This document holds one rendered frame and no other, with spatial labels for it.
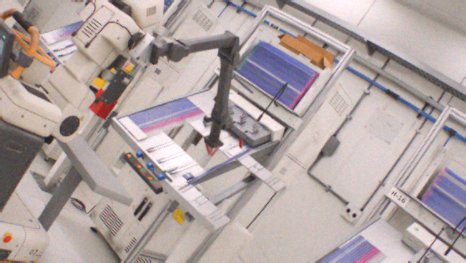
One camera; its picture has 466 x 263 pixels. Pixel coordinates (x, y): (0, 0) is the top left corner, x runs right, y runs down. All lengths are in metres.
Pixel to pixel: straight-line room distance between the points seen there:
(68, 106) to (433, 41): 3.36
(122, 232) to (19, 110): 1.59
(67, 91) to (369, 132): 2.88
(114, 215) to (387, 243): 1.69
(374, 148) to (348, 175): 0.31
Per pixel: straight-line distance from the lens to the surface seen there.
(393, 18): 4.84
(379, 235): 2.52
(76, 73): 2.12
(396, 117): 4.37
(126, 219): 3.18
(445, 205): 2.50
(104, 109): 3.40
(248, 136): 2.87
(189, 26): 4.08
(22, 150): 1.89
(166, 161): 2.74
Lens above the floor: 1.18
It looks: 2 degrees down
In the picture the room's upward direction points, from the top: 37 degrees clockwise
